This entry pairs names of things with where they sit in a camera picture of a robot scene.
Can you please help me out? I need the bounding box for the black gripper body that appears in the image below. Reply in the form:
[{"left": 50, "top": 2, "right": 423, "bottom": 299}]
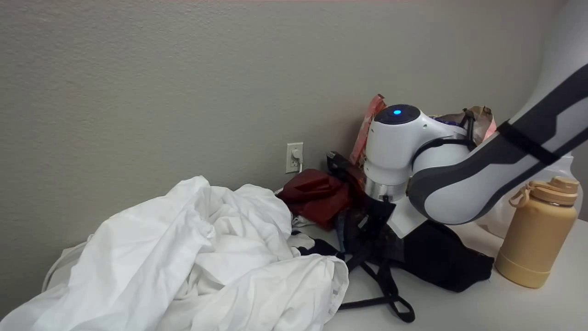
[{"left": 366, "top": 195, "right": 397, "bottom": 242}]

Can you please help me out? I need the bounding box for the floral print tote bag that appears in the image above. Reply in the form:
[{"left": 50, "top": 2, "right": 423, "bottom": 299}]
[{"left": 351, "top": 92, "right": 500, "bottom": 171}]

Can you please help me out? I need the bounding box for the white wall outlet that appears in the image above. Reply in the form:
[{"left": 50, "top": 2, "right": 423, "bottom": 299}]
[{"left": 285, "top": 141, "right": 305, "bottom": 174}]

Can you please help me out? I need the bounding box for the black folded cloth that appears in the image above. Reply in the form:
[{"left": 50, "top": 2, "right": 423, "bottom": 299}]
[{"left": 395, "top": 219, "right": 496, "bottom": 294}]

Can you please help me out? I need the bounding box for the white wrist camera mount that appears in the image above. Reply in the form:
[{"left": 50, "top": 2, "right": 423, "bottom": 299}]
[{"left": 386, "top": 193, "right": 430, "bottom": 241}]

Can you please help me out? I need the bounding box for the white crumpled bed sheet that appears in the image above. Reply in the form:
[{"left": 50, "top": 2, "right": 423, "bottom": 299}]
[{"left": 0, "top": 174, "right": 351, "bottom": 331}]

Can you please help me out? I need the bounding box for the black arm strap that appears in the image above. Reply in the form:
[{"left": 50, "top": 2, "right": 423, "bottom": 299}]
[{"left": 496, "top": 119, "right": 560, "bottom": 165}]

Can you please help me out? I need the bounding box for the black and red printed bag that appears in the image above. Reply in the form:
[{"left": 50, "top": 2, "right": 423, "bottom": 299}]
[{"left": 276, "top": 150, "right": 419, "bottom": 325}]

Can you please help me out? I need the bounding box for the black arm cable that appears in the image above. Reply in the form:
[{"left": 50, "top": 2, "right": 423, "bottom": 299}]
[{"left": 459, "top": 106, "right": 481, "bottom": 147}]

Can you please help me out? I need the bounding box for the yellow water bottle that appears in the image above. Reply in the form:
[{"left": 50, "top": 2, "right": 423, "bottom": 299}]
[{"left": 494, "top": 174, "right": 583, "bottom": 290}]

